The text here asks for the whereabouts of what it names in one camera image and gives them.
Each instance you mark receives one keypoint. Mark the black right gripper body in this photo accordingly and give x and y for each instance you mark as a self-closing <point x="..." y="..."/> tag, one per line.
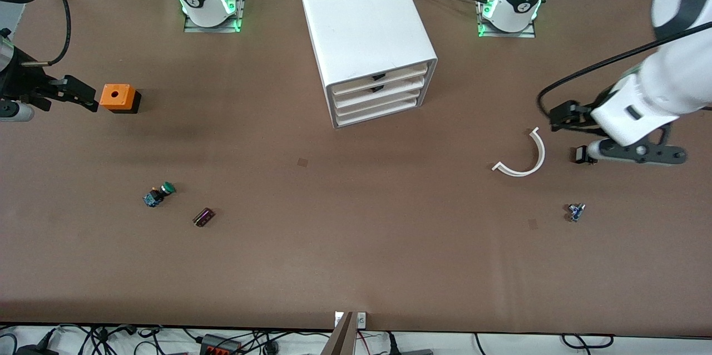
<point x="23" y="82"/>

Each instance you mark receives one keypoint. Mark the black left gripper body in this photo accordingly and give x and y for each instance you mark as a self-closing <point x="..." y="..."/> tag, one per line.
<point x="585" y="112"/>

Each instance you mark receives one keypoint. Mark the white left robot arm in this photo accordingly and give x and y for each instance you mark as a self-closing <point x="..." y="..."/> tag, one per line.
<point x="667" y="82"/>

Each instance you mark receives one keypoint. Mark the plain white drawer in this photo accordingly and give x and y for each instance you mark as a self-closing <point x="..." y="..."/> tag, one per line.
<point x="381" y="113"/>
<point x="381" y="103"/>

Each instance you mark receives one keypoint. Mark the white drawer cabinet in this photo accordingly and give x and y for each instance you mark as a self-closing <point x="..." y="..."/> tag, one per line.
<point x="361" y="10"/>

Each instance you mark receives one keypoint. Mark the small black component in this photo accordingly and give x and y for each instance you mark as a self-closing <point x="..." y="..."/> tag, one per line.
<point x="581" y="154"/>

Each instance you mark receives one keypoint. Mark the orange box with black base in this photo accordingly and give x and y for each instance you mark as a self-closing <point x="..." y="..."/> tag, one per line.
<point x="117" y="96"/>

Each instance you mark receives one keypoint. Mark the white curved plastic piece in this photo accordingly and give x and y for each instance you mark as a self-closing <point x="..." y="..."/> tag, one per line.
<point x="538" y="157"/>

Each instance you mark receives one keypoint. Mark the small blue component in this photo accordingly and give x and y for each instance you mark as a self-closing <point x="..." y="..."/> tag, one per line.
<point x="575" y="212"/>

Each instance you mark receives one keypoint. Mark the small purple component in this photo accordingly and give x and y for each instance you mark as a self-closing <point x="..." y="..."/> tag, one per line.
<point x="203" y="217"/>

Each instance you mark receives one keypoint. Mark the black power strip red switches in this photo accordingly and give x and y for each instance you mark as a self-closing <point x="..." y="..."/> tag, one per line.
<point x="219" y="345"/>

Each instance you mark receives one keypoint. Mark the black power plug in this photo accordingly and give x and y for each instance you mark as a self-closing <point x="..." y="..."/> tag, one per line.
<point x="392" y="344"/>

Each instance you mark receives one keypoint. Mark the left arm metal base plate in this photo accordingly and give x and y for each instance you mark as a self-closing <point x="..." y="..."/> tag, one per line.
<point x="528" y="34"/>

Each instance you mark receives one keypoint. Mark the green push button switch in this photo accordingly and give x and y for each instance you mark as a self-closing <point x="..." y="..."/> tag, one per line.
<point x="158" y="195"/>

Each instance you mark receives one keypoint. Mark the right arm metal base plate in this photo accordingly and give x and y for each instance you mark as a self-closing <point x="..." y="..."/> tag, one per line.
<point x="240" y="4"/>

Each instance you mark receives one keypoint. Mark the small white metal bracket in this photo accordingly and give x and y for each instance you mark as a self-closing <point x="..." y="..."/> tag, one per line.
<point x="338" y="319"/>
<point x="361" y="319"/>

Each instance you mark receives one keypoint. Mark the grey camera stand post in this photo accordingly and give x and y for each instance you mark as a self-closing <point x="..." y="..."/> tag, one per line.
<point x="339" y="338"/>

